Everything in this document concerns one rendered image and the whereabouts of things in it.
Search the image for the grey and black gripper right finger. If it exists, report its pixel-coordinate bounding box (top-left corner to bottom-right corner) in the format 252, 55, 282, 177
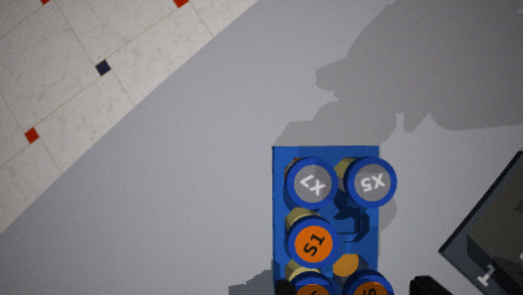
409, 275, 454, 295

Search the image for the blue tube rack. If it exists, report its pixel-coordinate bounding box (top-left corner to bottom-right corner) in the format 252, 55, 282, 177
272, 146, 379, 295

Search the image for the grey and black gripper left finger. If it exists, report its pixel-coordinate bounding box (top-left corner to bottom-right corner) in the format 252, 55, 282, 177
275, 280, 297, 295

